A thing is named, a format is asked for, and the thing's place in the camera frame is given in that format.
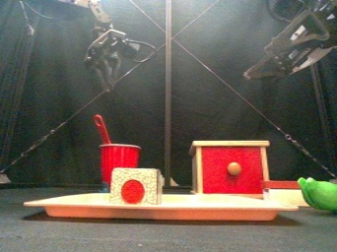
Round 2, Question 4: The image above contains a crackle-pattern block with red circle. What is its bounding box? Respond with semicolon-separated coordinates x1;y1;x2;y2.
108;166;164;206

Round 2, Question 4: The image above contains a red ribbed plastic cup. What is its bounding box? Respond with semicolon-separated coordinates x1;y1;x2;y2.
98;143;141;189

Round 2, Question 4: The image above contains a black looped gripper cable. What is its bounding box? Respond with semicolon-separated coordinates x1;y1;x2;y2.
125;38;157;64

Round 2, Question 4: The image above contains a green plastic toy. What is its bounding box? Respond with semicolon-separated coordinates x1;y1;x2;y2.
295;176;337;213

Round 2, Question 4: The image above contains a vertical metal frame pole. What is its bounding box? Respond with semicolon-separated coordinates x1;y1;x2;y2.
161;0;180;188

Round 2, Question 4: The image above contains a cream plastic tray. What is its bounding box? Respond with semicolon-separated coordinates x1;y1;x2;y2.
22;192;299;221

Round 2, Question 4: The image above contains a wooden drawer box frame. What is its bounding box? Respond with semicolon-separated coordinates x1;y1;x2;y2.
188;140;271;199

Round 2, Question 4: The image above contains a red and white box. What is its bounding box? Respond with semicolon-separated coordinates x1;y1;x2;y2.
260;179;310;208

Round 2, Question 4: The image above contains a black cloth backdrop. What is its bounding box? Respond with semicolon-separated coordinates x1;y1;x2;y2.
0;0;337;191

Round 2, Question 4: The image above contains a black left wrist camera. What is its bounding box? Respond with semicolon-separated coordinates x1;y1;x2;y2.
120;40;141;61

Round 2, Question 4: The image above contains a pale frame foot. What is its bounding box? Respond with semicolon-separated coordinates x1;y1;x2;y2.
0;172;13;186

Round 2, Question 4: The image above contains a red drawer with wooden knob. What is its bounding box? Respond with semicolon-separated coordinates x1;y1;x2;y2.
200;146;264;195

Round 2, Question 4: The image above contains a red spoon handle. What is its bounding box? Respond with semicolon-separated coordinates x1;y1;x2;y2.
92;113;113;146

